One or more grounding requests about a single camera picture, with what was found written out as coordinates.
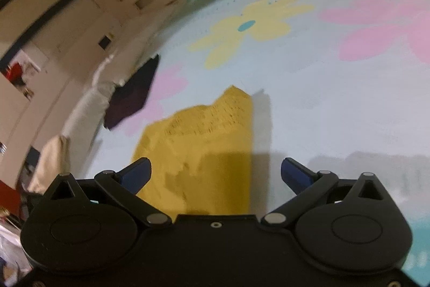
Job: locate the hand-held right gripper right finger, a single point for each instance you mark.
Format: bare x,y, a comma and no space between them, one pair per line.
295,176

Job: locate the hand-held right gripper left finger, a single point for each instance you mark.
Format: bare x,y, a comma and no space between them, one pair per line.
135,177

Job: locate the mustard yellow small garment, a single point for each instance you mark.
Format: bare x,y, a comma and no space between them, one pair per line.
215,145

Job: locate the white pillow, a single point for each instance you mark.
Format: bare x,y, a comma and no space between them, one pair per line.
90,112

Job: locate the dark maroon cloth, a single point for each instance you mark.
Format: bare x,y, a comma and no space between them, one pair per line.
132,95

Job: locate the beige cloth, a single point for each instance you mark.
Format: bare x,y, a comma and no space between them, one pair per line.
50,162

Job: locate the floral light blue blanket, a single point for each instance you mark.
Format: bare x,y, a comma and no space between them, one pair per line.
319,88

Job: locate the dark wall outlet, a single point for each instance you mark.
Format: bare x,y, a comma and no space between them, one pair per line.
105,42

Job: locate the red and white wall poster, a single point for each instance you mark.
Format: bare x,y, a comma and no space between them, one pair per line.
16,73

